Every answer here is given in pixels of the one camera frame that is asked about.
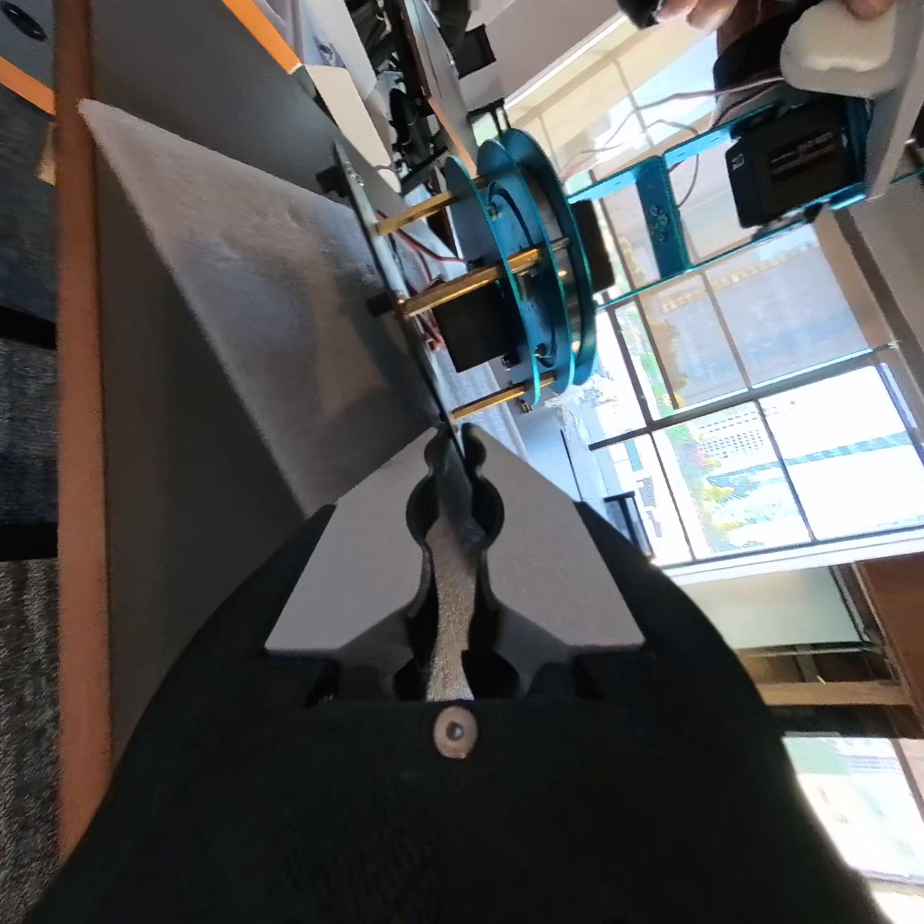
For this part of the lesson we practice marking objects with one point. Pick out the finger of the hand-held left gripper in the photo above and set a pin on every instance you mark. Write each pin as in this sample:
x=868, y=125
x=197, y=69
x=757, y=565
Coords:
x=837, y=58

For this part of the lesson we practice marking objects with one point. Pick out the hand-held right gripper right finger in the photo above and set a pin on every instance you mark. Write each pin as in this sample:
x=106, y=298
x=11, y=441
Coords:
x=563, y=577

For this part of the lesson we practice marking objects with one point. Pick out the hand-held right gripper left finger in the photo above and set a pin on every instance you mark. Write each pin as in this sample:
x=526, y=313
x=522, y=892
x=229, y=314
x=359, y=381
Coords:
x=346, y=577

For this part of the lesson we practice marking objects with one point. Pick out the blue toy robot arm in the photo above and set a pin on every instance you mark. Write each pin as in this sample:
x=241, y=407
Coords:
x=534, y=238

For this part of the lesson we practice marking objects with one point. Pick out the empty black desk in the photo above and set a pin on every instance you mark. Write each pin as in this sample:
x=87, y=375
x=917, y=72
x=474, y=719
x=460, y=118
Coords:
x=447, y=65
x=29, y=50

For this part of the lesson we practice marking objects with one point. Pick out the person's left hand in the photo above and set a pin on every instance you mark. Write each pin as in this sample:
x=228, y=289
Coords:
x=693, y=11

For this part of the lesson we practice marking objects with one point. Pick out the large glass window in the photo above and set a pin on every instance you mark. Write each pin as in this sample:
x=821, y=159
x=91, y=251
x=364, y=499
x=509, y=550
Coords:
x=852, y=808
x=794, y=447

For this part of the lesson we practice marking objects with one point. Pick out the white foam sheet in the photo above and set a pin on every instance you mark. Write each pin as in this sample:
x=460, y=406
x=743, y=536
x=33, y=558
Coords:
x=216, y=325

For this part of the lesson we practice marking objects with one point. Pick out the mirrored wooden cabinet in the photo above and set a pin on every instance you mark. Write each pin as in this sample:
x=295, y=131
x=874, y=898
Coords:
x=895, y=613

